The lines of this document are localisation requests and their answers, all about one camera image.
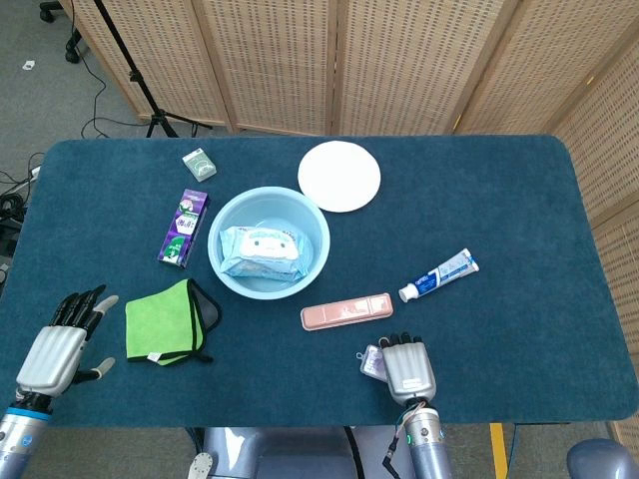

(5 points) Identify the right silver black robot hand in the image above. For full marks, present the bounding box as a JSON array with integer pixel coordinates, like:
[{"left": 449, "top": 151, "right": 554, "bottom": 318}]
[{"left": 377, "top": 332, "right": 437, "bottom": 404}]

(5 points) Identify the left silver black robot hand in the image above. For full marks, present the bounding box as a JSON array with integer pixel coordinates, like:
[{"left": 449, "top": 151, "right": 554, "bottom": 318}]
[{"left": 16, "top": 283, "right": 120, "bottom": 399}]

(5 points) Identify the transparent box with purple contents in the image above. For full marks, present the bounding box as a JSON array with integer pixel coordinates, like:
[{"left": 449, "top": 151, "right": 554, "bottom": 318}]
[{"left": 354, "top": 343, "right": 388, "bottom": 383}]

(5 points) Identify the green microfibre cloth black trim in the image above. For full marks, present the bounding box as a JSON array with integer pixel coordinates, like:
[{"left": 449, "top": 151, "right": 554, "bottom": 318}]
[{"left": 124, "top": 277, "right": 223, "bottom": 368}]

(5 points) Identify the wet wipes pack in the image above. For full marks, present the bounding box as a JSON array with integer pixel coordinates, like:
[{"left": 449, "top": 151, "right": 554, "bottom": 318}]
[{"left": 219, "top": 225, "right": 314, "bottom": 282}]

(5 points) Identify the light blue plastic basin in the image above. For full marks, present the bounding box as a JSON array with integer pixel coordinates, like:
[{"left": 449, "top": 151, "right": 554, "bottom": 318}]
[{"left": 208, "top": 186, "right": 332, "bottom": 301}]

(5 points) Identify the small green white box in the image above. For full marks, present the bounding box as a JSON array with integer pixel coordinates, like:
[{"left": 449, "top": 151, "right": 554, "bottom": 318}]
[{"left": 181, "top": 146, "right": 219, "bottom": 184}]

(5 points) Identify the pink toothbrush case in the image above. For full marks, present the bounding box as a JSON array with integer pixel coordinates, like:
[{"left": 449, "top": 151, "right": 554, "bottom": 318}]
[{"left": 300, "top": 291, "right": 394, "bottom": 332}]

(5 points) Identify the blue white toothpaste tube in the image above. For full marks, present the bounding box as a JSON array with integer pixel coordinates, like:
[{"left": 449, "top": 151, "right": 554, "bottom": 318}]
[{"left": 397, "top": 247, "right": 481, "bottom": 304}]

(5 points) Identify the grey-blue robot torso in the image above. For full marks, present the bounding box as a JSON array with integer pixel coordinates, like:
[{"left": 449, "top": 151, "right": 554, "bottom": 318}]
[{"left": 187, "top": 426, "right": 415, "bottom": 479}]

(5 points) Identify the dark blue table mat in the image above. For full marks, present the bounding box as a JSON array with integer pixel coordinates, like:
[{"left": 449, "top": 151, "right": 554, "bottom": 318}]
[{"left": 0, "top": 134, "right": 633, "bottom": 428}]

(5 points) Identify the purple toothpaste carton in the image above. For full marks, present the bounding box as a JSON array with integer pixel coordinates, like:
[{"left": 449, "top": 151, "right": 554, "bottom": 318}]
[{"left": 157, "top": 188, "right": 211, "bottom": 269}]

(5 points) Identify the white round plate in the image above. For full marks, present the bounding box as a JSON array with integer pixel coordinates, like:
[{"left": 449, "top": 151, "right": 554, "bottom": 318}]
[{"left": 297, "top": 141, "right": 382, "bottom": 215}]

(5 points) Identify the black tripod stand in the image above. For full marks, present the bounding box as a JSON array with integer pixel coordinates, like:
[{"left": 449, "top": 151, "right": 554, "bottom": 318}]
[{"left": 92, "top": 0, "right": 201, "bottom": 140}]

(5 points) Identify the black office chair base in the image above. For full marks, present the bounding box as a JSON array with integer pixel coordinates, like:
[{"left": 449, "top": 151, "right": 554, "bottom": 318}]
[{"left": 38, "top": 0, "right": 84, "bottom": 65}]

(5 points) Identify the woven wooden folding screen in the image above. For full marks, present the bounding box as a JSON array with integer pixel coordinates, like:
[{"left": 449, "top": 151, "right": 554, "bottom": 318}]
[{"left": 59, "top": 0, "right": 639, "bottom": 479}]

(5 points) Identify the black cable on torso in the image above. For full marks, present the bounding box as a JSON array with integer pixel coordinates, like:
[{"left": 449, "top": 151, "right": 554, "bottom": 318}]
[{"left": 342, "top": 425, "right": 368, "bottom": 479}]

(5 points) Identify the black floor cable bundle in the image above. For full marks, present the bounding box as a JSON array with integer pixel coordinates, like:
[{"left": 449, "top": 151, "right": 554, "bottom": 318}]
[{"left": 0, "top": 154, "right": 46, "bottom": 260}]

